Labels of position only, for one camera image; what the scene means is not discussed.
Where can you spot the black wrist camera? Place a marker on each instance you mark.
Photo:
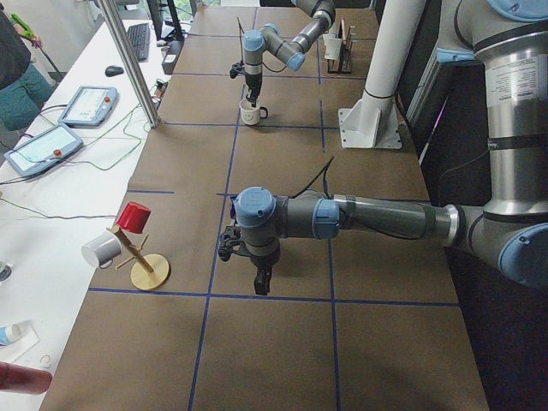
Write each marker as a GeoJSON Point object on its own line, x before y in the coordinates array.
{"type": "Point", "coordinates": [236, 69]}
{"type": "Point", "coordinates": [229, 243]}

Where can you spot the far teach pendant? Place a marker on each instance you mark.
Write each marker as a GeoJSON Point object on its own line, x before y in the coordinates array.
{"type": "Point", "coordinates": [89, 107]}

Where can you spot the aluminium frame post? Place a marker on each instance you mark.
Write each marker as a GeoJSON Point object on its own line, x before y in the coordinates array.
{"type": "Point", "coordinates": [129, 59]}

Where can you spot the black box with label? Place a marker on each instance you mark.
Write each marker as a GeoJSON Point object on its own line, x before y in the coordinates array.
{"type": "Point", "coordinates": [169, 62]}

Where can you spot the wooden mug tree stand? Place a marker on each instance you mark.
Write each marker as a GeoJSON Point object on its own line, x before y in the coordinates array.
{"type": "Point", "coordinates": [149, 271]}

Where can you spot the white smiley mug black handle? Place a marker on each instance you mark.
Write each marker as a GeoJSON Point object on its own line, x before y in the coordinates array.
{"type": "Point", "coordinates": [252, 114]}

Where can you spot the red cylinder bottle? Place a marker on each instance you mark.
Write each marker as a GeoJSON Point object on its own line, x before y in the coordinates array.
{"type": "Point", "coordinates": [25, 380]}

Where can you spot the grey white cup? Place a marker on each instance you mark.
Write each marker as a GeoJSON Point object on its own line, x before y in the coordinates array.
{"type": "Point", "coordinates": [100, 252]}

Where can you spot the white ribbed mug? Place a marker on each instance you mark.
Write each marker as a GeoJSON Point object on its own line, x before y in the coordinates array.
{"type": "Point", "coordinates": [333, 46]}

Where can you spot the red cup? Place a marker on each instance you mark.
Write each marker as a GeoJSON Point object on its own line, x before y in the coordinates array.
{"type": "Point", "coordinates": [133, 217]}

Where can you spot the teach pendant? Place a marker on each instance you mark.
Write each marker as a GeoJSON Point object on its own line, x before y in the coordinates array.
{"type": "Point", "coordinates": [44, 151]}
{"type": "Point", "coordinates": [89, 107]}

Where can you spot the white blue tube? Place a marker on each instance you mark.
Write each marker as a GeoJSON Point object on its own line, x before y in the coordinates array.
{"type": "Point", "coordinates": [9, 334]}

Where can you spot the black computer mouse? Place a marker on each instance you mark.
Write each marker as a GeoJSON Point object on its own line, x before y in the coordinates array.
{"type": "Point", "coordinates": [113, 70]}

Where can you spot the near teach pendant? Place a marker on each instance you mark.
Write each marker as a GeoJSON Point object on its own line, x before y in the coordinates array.
{"type": "Point", "coordinates": [44, 151]}

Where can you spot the black keyboard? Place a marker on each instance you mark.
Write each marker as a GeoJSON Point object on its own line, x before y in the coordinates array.
{"type": "Point", "coordinates": [139, 38]}

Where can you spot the black wire mug rack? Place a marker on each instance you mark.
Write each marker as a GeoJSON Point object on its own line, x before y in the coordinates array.
{"type": "Point", "coordinates": [343, 65]}

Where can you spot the white pedestal column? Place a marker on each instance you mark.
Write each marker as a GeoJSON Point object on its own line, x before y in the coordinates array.
{"type": "Point", "coordinates": [372, 122]}

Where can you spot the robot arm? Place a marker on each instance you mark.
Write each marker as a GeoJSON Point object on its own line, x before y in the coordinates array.
{"type": "Point", "coordinates": [509, 232]}
{"type": "Point", "coordinates": [290, 53]}

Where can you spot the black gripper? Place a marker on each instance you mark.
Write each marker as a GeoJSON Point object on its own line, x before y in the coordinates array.
{"type": "Point", "coordinates": [264, 262]}
{"type": "Point", "coordinates": [252, 80]}

